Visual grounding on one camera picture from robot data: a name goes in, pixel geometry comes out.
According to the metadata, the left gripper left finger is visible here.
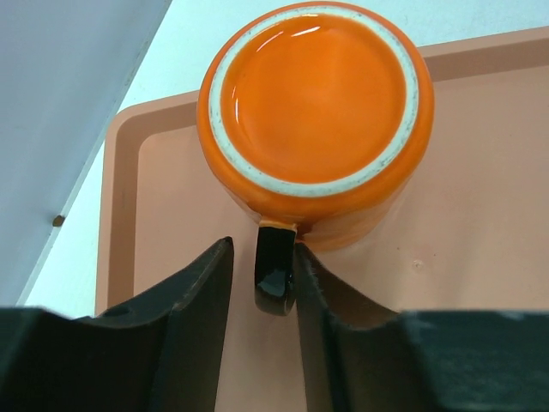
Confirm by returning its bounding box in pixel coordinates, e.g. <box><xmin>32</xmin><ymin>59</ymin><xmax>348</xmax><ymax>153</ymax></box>
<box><xmin>1</xmin><ymin>237</ymin><xmax>234</xmax><ymax>411</ymax></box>

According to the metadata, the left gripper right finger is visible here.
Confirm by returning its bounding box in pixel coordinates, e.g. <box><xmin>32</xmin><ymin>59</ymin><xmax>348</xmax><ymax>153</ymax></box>
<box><xmin>294</xmin><ymin>245</ymin><xmax>548</xmax><ymax>411</ymax></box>

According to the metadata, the salmon pink plastic tray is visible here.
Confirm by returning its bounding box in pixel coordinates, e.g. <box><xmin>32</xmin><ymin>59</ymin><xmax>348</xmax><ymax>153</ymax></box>
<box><xmin>95</xmin><ymin>27</ymin><xmax>548</xmax><ymax>411</ymax></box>

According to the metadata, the orange mug black handle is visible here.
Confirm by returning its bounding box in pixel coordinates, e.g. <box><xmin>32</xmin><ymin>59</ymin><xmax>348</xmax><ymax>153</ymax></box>
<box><xmin>196</xmin><ymin>1</ymin><xmax>435</xmax><ymax>316</ymax></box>

